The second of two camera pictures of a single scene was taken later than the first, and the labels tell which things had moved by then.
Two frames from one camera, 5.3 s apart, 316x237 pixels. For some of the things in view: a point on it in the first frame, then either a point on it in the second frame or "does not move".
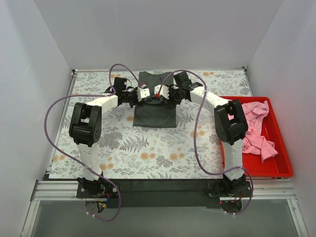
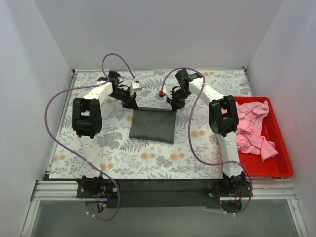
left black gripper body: (147, 99) does not move
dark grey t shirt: (155, 112) → (152, 124)
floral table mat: (188, 151) does not move
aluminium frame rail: (48, 190) does not move
